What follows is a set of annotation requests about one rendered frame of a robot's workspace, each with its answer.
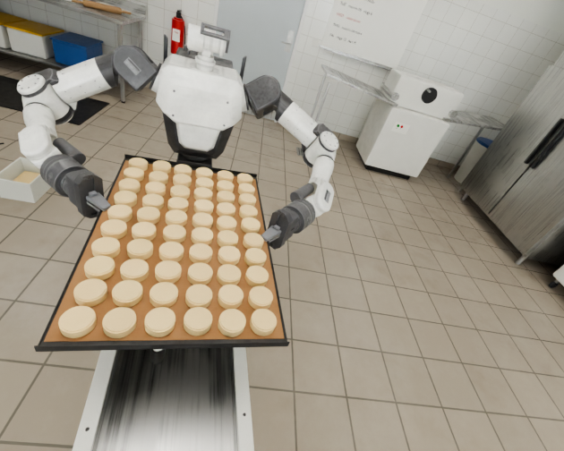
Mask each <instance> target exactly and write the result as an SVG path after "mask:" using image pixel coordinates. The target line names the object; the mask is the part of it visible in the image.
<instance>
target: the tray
mask: <svg viewBox="0 0 564 451"><path fill-rule="evenodd" d="M134 157H139V156H133V155H127V154H124V161H123V163H122V164H121V167H120V169H119V171H118V173H117V175H116V177H115V180H114V182H113V184H112V186H111V188H110V190H109V193H108V195H107V197H106V200H108V198H109V196H110V194H111V191H112V190H113V188H114V186H115V182H116V180H117V178H118V176H119V174H120V172H121V170H122V168H123V166H124V162H125V160H128V161H129V160H130V159H131V158H134ZM140 158H144V159H145V160H147V161H148V164H152V165H153V163H154V162H155V161H159V160H162V159H155V158H150V157H140ZM163 161H166V162H168V163H169V164H170V165H171V167H175V166H176V165H180V164H183V165H188V166H189V167H190V168H191V169H192V170H195V171H196V169H197V168H199V167H207V168H208V169H210V170H211V171H212V172H213V174H217V173H218V172H219V171H222V170H226V169H221V168H215V167H209V166H197V165H192V164H185V163H180V162H174V161H168V160H163ZM226 171H229V172H231V173H232V174H233V175H234V176H238V175H239V174H249V175H250V176H251V177H252V178H253V179H255V181H256V186H257V191H258V196H259V201H260V206H261V215H262V220H263V225H264V230H265V231H266V230H267V229H266V225H265V220H264V215H263V210H262V205H261V196H260V192H259V187H258V182H257V175H256V174H251V173H245V172H238V171H233V170H226ZM102 211H103V210H100V211H99V213H98V217H97V219H96V221H95V223H94V225H93V227H92V229H91V231H90V234H89V236H88V238H87V240H86V242H85V244H84V246H83V248H82V250H81V254H80V256H79V258H78V259H77V261H76V263H75V266H74V268H73V271H72V273H71V275H70V276H69V279H68V281H67V283H66V285H65V287H64V290H63V292H62V294H61V296H60V298H59V300H58V302H57V305H56V307H55V309H54V311H53V313H52V316H51V318H50V320H49V322H48V323H47V326H46V329H45V331H44V333H43V335H42V337H41V338H40V341H39V343H38V345H34V348H35V350H36V352H62V351H105V350H147V349H190V348H232V347H274V346H288V345H289V343H290V342H287V338H286V329H285V324H284V320H283V314H282V310H281V305H280V300H279V295H278V287H277V281H276V277H275V272H274V267H273V262H272V258H271V253H270V247H269V241H267V245H268V250H269V259H270V265H271V269H272V275H273V279H274V285H275V289H276V295H277V299H278V308H279V314H280V318H281V323H282V328H283V333H284V339H218V340H149V341H80V342H44V340H45V338H46V336H47V332H48V330H49V329H50V327H51V324H52V322H53V320H54V318H55V316H56V313H57V311H58V309H59V306H60V304H61V302H62V300H63V298H64V295H65V293H66V291H67V289H68V286H69V284H70V283H71V281H72V279H73V275H74V273H75V271H76V269H77V267H78V265H79V263H80V261H81V257H82V255H83V253H84V252H85V249H86V247H87V245H88V243H89V241H90V237H91V236H92V234H93V232H94V229H95V227H96V225H97V223H98V220H99V218H100V216H101V214H102Z"/></svg>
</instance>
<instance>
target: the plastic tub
mask: <svg viewBox="0 0 564 451"><path fill-rule="evenodd" d="M50 188H51V186H50V185H49V184H47V183H46V182H45V181H44V180H43V179H42V177H41V175H40V171H39V170H38V169H37V168H36V167H35V166H34V165H33V164H32V163H31V162H30V161H29V160H28V159H27V158H25V157H19V158H17V159H16V160H15V161H13V162H12V163H11V164H10V165H9V166H7V167H6V168H5V169H3V170H2V171H1V172H0V198H6V199H11V200H21V201H27V202H32V203H36V202H37V201H38V200H39V199H40V198H41V197H42V196H43V195H44V194H45V193H46V192H47V191H48V190H49V189H50Z"/></svg>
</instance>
